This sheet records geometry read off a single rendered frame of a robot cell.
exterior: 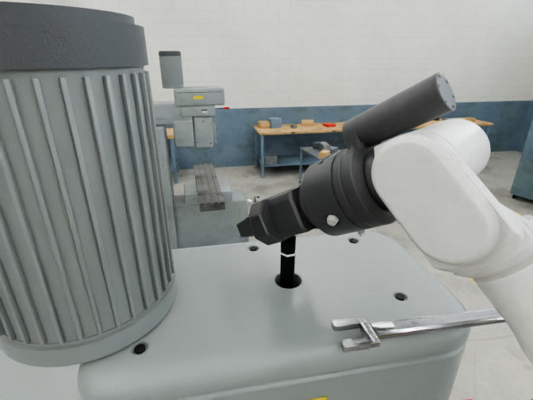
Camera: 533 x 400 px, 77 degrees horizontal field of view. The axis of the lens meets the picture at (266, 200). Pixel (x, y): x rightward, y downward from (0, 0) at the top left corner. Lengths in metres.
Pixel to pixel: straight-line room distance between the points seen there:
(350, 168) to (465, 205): 0.10
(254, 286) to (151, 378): 0.17
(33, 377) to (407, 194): 0.55
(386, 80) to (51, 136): 7.71
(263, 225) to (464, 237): 0.21
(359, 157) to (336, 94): 7.12
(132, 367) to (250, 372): 0.12
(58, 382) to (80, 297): 0.25
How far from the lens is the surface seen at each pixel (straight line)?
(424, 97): 0.31
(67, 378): 0.60
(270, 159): 6.49
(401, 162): 0.28
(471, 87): 9.11
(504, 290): 0.32
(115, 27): 0.33
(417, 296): 0.49
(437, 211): 0.28
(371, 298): 0.47
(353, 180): 0.32
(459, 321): 0.47
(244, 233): 0.46
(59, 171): 0.31
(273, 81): 7.04
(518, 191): 6.78
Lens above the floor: 2.18
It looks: 23 degrees down
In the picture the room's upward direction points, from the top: straight up
